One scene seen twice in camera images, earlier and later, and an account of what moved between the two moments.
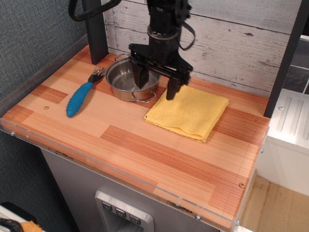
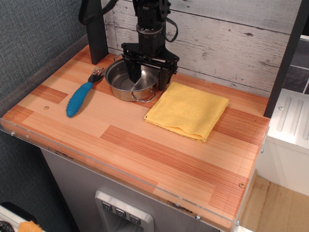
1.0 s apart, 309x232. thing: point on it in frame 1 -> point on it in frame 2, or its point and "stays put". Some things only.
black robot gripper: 162,54 -> 150,50
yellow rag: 190,112 stays put
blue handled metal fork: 76,99 stays put
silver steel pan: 122,85 stays put
